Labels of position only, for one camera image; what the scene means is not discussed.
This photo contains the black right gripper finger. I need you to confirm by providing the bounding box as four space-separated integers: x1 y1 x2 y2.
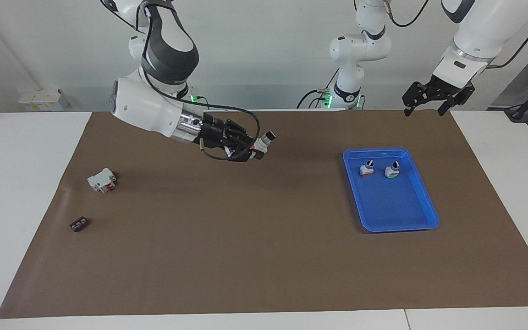
227 147 264 162
225 120 258 145

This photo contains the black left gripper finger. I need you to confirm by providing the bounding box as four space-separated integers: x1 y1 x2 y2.
437 94 464 116
402 82 429 117

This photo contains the selector switch orange base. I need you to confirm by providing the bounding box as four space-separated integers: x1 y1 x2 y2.
251 130 277 160

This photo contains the brown table mat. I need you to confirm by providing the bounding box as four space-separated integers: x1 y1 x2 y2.
0 110 528 319

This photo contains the blue plastic tray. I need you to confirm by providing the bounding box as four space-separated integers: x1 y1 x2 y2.
342 147 440 234

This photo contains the white circuit breaker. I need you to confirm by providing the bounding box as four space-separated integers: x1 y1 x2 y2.
87 168 117 193

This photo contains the white cardboard box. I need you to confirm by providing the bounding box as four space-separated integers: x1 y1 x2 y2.
19 88 70 111

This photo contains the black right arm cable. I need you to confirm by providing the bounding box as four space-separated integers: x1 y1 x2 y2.
140 0 261 161

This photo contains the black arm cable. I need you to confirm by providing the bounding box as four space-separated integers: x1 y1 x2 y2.
140 0 261 161
383 0 528 69

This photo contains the black left base cable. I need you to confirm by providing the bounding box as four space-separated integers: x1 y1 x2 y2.
297 69 340 110

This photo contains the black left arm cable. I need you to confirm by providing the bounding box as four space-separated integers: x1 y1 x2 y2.
383 0 528 69

